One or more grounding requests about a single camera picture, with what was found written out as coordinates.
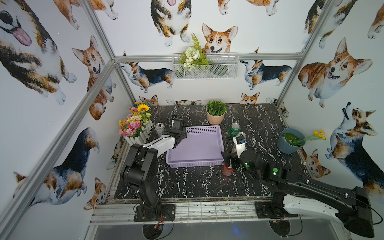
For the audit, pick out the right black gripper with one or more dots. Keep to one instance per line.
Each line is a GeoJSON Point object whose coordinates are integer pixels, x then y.
{"type": "Point", "coordinates": [229, 159]}

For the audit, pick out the silver slim can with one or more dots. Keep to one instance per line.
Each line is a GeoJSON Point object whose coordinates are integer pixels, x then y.
{"type": "Point", "coordinates": [160, 129]}

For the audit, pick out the red soda can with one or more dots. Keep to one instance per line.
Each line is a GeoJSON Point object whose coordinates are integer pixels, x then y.
{"type": "Point", "coordinates": [227, 171]}

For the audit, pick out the purple plastic basket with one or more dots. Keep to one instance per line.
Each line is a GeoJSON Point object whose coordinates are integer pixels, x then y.
{"type": "Point", "coordinates": [202, 147]}

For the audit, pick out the silver white can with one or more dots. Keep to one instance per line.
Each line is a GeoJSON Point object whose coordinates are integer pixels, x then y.
{"type": "Point", "coordinates": [242, 134]}

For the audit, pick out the green soda can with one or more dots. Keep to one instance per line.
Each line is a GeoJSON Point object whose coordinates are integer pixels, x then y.
{"type": "Point", "coordinates": [234, 130]}

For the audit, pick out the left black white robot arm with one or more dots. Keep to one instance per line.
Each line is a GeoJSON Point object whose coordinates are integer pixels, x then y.
{"type": "Point", "coordinates": [139, 168]}

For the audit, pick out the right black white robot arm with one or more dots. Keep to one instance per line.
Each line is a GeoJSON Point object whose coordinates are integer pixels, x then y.
{"type": "Point", "coordinates": [298, 195]}

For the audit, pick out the colourful flowers in white planter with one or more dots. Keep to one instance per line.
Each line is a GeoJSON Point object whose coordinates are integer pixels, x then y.
{"type": "Point", "coordinates": [137, 126]}

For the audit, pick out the blue pot with moss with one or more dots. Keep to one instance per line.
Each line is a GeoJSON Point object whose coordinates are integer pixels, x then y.
{"type": "Point", "coordinates": [290, 141]}

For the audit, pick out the green plant in pink pot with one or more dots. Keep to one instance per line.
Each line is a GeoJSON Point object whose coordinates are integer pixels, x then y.
{"type": "Point", "coordinates": [215, 112]}

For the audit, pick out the yellow artificial flower stem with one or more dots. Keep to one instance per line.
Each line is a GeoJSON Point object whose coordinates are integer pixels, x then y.
{"type": "Point", "coordinates": [317, 135]}

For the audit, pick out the white flower fern bouquet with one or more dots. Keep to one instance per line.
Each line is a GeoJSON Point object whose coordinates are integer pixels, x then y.
{"type": "Point", "coordinates": [193, 57]}

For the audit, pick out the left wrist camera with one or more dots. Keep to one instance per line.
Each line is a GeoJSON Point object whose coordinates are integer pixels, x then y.
{"type": "Point", "coordinates": [178, 126]}

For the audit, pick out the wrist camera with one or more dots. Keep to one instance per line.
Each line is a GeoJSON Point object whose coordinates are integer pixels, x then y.
{"type": "Point", "coordinates": [240, 145]}
{"type": "Point", "coordinates": [178, 126]}

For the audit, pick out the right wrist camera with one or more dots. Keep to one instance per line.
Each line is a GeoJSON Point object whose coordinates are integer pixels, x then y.
{"type": "Point", "coordinates": [240, 145]}

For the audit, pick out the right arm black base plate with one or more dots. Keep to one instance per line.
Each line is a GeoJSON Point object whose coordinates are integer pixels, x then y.
{"type": "Point", "coordinates": [267, 210]}

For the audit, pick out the white wire wall basket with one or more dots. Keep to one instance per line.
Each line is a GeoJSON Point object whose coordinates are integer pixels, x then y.
{"type": "Point", "coordinates": [222, 66]}

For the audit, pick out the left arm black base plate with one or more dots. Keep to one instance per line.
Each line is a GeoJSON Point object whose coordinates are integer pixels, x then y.
{"type": "Point", "coordinates": [161, 213]}

